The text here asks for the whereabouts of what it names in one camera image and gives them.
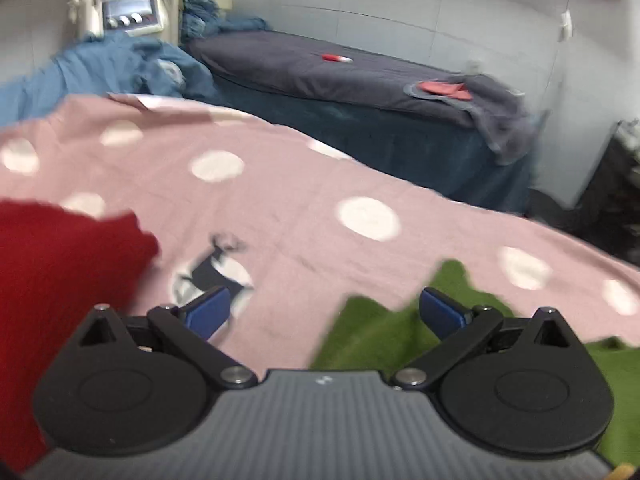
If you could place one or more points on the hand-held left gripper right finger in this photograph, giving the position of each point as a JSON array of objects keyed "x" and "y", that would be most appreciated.
[{"x": 441, "y": 314}]

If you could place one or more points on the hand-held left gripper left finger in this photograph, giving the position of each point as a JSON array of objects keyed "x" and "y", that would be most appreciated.
[{"x": 207, "y": 311}]

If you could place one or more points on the green knit cardigan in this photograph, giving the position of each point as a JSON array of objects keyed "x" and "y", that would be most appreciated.
[{"x": 375, "y": 332}]

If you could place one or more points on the pink polka dot bedsheet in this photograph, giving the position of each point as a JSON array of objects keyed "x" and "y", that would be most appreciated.
[{"x": 300, "y": 185}]

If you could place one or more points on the red knit garment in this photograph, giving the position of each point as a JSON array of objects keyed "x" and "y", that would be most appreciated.
[{"x": 50, "y": 270}]

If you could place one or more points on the grey towel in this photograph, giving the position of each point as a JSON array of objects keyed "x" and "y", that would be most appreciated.
[{"x": 500, "y": 115}]

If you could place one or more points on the black shelf unit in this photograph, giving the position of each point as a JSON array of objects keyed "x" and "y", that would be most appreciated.
[{"x": 616, "y": 185}]

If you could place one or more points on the red cloth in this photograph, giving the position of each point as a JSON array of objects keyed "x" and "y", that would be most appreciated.
[{"x": 442, "y": 89}]

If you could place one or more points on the blue cloth pile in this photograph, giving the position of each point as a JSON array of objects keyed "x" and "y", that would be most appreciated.
[{"x": 115, "y": 70}]

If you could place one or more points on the grey covered massage bed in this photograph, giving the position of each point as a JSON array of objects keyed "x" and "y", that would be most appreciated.
[{"x": 300, "y": 67}]

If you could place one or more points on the small red white object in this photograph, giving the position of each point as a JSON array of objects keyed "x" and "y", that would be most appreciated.
[{"x": 336, "y": 58}]

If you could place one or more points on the beige machine with screen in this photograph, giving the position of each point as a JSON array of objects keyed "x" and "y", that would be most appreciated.
[{"x": 127, "y": 2}]

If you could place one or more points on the white wall socket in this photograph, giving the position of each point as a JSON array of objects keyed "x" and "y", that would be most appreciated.
[{"x": 566, "y": 25}]

